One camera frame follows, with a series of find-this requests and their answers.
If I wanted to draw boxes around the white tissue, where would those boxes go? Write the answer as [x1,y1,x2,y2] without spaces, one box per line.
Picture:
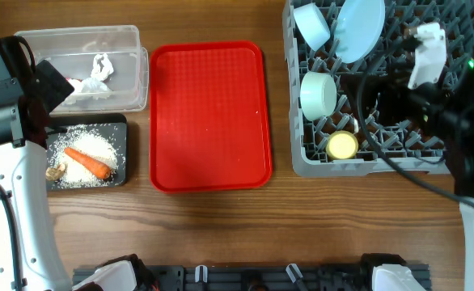
[64,53,114,105]

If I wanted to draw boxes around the yellow plastic cup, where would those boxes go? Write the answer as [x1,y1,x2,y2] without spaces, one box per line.
[326,131,358,159]

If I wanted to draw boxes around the green bowl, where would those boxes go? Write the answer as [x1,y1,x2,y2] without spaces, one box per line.
[300,72,337,121]

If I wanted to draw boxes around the white rice grains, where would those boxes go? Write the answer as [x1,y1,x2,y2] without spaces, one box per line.
[47,124,118,189]

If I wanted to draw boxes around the large light blue plate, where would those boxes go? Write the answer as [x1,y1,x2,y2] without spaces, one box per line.
[334,0,386,64]

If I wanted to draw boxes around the brown walnut food scrap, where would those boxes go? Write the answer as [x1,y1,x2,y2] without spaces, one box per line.
[45,163,66,181]

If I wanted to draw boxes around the orange carrot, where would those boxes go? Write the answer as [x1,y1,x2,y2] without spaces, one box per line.
[64,147,112,179]

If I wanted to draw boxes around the small light blue bowl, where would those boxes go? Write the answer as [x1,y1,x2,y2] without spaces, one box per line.
[294,2,331,51]

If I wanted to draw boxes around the white plastic spoon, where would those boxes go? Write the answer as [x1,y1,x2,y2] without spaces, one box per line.
[353,117,360,134]

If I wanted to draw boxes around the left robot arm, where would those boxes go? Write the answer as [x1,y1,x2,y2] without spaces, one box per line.
[0,36,159,291]

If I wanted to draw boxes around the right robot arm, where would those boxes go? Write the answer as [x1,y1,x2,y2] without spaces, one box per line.
[355,49,474,290]

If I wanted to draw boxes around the clear plastic waste bin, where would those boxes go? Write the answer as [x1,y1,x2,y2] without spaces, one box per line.
[16,25,149,116]

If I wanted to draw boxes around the grey dishwasher rack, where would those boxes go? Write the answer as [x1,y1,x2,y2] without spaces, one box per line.
[282,0,474,177]

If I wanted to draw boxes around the black food waste tray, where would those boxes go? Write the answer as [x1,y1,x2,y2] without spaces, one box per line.
[46,113,128,191]

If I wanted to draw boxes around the red serving tray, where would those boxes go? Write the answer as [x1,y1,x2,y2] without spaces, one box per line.
[149,40,273,194]

